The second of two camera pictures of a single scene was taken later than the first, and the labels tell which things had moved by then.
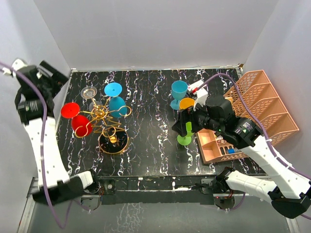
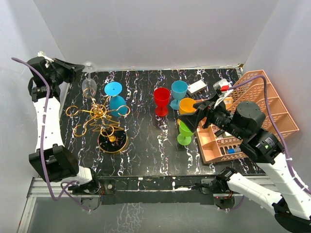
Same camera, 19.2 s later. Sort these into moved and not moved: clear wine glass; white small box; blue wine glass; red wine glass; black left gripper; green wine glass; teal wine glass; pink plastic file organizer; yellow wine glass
Moved: red wine glass; black left gripper; clear wine glass
Not moved: yellow wine glass; green wine glass; white small box; teal wine glass; blue wine glass; pink plastic file organizer
